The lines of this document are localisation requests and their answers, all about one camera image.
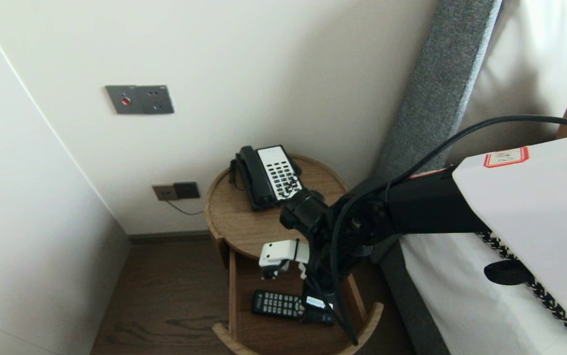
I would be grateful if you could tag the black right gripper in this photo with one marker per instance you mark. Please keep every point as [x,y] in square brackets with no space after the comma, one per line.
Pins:
[330,271]

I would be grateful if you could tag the black TV remote control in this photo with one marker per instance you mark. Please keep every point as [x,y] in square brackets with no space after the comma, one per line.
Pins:
[276,303]

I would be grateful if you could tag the curved-front wooden table drawer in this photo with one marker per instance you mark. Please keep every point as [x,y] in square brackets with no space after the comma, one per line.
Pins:
[263,335]

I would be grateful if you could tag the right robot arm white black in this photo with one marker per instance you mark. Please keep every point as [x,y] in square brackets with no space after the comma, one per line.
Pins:
[535,212]

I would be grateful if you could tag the grey fabric bed base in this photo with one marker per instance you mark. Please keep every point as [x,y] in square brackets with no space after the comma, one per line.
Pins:
[406,315]

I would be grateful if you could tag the round wooden side table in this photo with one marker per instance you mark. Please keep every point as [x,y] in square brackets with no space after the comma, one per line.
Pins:
[234,217]

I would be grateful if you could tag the black and white telephone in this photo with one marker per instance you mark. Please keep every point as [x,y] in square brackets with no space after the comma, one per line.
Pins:
[283,171]

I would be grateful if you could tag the black telephone handset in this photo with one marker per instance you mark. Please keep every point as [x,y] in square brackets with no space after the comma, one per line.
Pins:
[256,176]

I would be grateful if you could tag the thin black telephone line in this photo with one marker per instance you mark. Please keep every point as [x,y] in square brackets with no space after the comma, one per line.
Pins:
[184,212]

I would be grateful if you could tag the dark wooden baseboard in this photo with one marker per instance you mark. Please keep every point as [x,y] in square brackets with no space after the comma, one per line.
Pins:
[170,237]

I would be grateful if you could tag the black white houndstooth pillow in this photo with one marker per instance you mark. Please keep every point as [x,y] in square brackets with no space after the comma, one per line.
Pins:
[554,305]

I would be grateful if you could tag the beige padded headboard panel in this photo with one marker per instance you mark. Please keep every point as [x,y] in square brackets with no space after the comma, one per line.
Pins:
[525,59]

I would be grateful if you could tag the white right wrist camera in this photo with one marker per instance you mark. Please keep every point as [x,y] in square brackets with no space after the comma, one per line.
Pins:
[278,251]

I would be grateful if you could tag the brass wall jack plate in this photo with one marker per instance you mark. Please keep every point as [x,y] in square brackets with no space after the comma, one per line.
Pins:
[164,192]

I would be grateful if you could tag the grey fabric headboard frame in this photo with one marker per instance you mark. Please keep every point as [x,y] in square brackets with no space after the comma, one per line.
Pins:
[431,88]

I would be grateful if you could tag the grey wall power socket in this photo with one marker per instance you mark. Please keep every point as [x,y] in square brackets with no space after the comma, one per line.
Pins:
[156,99]

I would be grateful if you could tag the grey wall switch red button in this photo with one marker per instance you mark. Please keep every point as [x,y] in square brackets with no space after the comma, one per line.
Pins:
[121,100]

